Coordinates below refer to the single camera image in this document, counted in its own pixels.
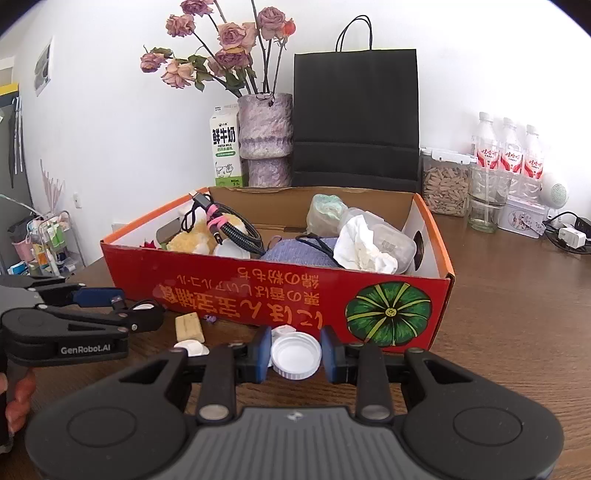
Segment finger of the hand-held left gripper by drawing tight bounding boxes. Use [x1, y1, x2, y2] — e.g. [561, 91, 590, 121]
[44, 302, 165, 335]
[31, 282, 126, 309]

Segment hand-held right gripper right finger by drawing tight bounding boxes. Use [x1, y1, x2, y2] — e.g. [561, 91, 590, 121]
[321, 325, 481, 423]

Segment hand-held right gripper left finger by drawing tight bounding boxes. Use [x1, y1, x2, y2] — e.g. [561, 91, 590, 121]
[111, 325, 273, 423]

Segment white plastic screw lid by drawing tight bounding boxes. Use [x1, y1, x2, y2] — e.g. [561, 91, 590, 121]
[271, 335, 322, 380]

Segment red cardboard box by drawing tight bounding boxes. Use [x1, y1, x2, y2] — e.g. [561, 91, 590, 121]
[100, 186, 455, 354]

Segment yellow and white plush toy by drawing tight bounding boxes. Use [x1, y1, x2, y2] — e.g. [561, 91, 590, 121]
[166, 217, 245, 254]

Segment purple drawstring cloth bag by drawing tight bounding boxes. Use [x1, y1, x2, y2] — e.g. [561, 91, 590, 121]
[263, 235, 340, 268]

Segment thin black cord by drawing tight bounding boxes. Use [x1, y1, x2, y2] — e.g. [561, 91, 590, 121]
[295, 233, 342, 268]

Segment white tissue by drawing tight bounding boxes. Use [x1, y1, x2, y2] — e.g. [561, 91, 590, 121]
[333, 215, 399, 274]

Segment black cable bundle pink tie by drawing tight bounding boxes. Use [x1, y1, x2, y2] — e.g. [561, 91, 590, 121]
[180, 190, 266, 254]

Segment translucent plastic storage box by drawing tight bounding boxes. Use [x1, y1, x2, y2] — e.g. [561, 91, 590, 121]
[339, 208, 416, 275]

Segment pale green toy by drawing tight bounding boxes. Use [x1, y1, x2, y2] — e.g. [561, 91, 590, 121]
[306, 194, 349, 236]

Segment person's left hand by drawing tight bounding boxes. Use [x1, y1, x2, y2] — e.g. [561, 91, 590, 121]
[4, 371, 37, 433]

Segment beige rectangular block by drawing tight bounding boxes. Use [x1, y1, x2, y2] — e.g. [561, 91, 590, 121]
[174, 312, 205, 343]

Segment pink bin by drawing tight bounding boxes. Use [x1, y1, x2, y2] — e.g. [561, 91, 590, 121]
[9, 219, 38, 264]

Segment pink reed decoration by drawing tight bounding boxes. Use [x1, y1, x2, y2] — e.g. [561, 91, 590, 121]
[39, 159, 65, 215]

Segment dark grey cabinet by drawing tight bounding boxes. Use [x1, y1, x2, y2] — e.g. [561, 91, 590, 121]
[0, 83, 33, 201]

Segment white green milk carton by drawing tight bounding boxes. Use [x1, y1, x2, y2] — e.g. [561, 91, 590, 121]
[209, 104, 242, 188]

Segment clear jar of seeds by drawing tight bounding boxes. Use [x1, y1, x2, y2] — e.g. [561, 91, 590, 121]
[420, 148, 472, 217]

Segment purple textured vase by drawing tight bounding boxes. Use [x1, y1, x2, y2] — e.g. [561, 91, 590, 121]
[238, 92, 294, 188]

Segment white printed tin box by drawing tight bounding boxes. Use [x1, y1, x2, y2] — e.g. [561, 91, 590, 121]
[498, 195, 548, 238]

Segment black paper bag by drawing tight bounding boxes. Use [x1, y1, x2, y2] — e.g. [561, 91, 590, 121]
[293, 15, 421, 193]

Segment white plug charger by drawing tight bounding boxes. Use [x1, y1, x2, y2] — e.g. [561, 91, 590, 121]
[558, 226, 587, 247]

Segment white round speaker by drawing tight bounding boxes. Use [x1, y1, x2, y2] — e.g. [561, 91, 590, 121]
[538, 184, 570, 217]

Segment dried pink rose bouquet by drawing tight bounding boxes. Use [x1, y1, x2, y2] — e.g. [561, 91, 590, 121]
[141, 0, 296, 97]

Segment wire rack with toiletries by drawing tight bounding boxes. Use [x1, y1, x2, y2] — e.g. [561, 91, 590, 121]
[28, 210, 86, 278]

